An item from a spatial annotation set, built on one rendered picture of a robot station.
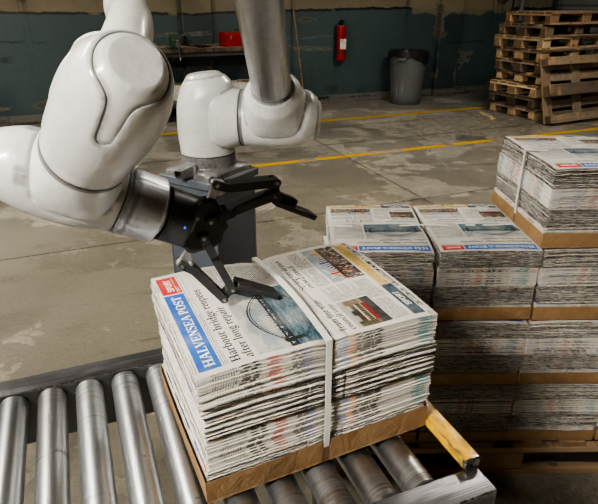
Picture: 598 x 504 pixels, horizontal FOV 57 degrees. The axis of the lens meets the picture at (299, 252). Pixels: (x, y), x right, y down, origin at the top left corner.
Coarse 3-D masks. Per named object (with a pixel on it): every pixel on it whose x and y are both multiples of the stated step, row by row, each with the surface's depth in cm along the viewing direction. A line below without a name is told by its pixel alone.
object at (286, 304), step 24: (288, 312) 82; (312, 312) 81; (312, 336) 76; (336, 336) 76; (312, 360) 75; (336, 360) 77; (312, 384) 77; (336, 384) 79; (312, 408) 79; (336, 408) 82; (312, 432) 81; (336, 432) 83
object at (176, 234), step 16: (176, 192) 72; (176, 208) 71; (192, 208) 72; (208, 208) 75; (176, 224) 71; (192, 224) 72; (224, 224) 76; (160, 240) 73; (176, 240) 73; (192, 240) 76
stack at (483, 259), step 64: (384, 256) 149; (448, 256) 150; (512, 256) 150; (576, 256) 151; (448, 320) 160; (512, 320) 161; (576, 320) 160; (512, 384) 170; (576, 384) 170; (512, 448) 180; (576, 448) 180
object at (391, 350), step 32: (288, 256) 99; (320, 256) 98; (352, 256) 98; (320, 288) 88; (352, 288) 88; (384, 288) 88; (352, 320) 79; (384, 320) 79; (416, 320) 80; (352, 352) 78; (384, 352) 80; (416, 352) 84; (352, 384) 80; (384, 384) 83; (416, 384) 87; (352, 416) 84; (384, 416) 87
